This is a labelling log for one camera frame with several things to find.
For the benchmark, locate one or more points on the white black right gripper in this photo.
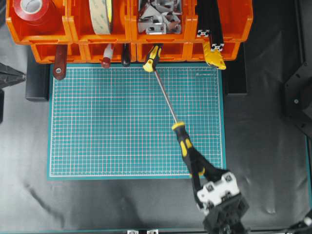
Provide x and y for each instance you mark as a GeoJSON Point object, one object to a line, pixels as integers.
{"type": "Point", "coordinates": [220, 199]}

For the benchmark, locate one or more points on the long yellow black screwdriver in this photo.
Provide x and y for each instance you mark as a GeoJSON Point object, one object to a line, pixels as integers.
{"type": "Point", "coordinates": [186, 147]}

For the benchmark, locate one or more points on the short yellow black screwdriver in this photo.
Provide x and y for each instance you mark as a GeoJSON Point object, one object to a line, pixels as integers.
{"type": "Point", "coordinates": [153, 58]}

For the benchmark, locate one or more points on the black rack base block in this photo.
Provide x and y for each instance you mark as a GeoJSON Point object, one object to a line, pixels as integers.
{"type": "Point", "coordinates": [37, 82]}

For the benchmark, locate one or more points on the orange plastic container rack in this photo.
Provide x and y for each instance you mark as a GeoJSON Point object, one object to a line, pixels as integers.
{"type": "Point", "coordinates": [70, 24]}

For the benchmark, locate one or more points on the green grid cutting mat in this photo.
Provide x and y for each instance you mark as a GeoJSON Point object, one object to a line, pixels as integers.
{"type": "Point", "coordinates": [115, 123]}

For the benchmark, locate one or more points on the yellow utility knife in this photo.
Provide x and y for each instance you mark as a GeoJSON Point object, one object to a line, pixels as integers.
{"type": "Point", "coordinates": [212, 55]}

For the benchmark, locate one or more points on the white red glue bottle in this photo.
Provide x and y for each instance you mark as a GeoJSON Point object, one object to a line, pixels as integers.
{"type": "Point", "coordinates": [107, 56]}

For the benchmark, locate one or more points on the pile of metal corner brackets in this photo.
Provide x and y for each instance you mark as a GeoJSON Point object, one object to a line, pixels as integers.
{"type": "Point", "coordinates": [159, 17]}

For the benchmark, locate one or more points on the black aluminium extrusion bar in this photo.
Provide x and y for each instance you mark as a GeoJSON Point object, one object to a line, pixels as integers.
{"type": "Point", "coordinates": [203, 23]}

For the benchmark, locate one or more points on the beige double-sided tape roll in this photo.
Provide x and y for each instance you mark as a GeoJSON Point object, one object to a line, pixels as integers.
{"type": "Point", "coordinates": [101, 13]}

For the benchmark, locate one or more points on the red tape roll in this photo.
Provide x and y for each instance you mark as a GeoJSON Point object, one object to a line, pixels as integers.
{"type": "Point", "coordinates": [36, 12]}

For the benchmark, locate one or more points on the silver bracket at table edge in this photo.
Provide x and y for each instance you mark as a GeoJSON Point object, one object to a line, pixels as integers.
{"type": "Point", "coordinates": [132, 232]}

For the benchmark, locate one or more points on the dark maroon tool handle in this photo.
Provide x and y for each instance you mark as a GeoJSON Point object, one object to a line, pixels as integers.
{"type": "Point", "coordinates": [126, 55]}

